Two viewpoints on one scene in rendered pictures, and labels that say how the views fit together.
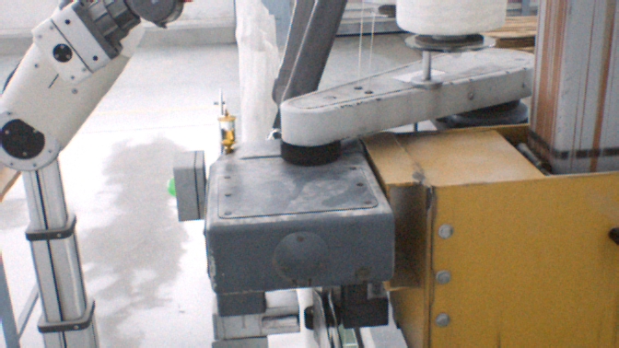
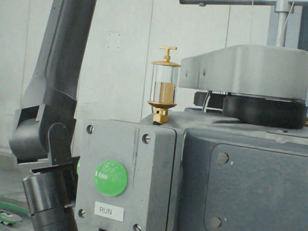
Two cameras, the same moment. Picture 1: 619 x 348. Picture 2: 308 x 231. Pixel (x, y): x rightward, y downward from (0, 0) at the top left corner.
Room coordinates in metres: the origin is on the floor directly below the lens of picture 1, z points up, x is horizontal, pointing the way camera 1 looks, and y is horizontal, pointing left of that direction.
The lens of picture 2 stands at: (0.76, 0.56, 1.36)
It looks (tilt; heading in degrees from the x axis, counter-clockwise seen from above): 3 degrees down; 308
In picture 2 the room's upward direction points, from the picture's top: 6 degrees clockwise
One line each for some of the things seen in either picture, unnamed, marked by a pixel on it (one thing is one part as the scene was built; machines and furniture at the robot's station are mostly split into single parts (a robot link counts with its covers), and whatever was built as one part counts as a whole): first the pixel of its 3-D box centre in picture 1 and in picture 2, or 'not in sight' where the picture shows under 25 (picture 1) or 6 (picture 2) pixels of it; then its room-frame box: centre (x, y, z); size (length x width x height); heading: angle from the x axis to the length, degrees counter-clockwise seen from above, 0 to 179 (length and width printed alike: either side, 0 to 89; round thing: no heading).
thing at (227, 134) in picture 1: (227, 129); (164, 84); (1.10, 0.12, 1.37); 0.03 x 0.02 x 0.03; 5
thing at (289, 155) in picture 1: (310, 146); (264, 111); (1.05, 0.00, 1.35); 0.09 x 0.09 x 0.03
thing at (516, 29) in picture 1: (537, 31); not in sight; (6.70, -2.09, 0.36); 1.20 x 0.82 x 0.14; 91
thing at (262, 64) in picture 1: (265, 121); not in sight; (3.12, 0.18, 0.74); 0.47 x 0.22 x 0.72; 3
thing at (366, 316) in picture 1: (363, 305); not in sight; (1.12, -0.08, 1.04); 0.08 x 0.06 x 0.05; 95
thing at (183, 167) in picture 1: (191, 185); (128, 175); (1.08, 0.18, 1.29); 0.08 x 0.05 x 0.09; 5
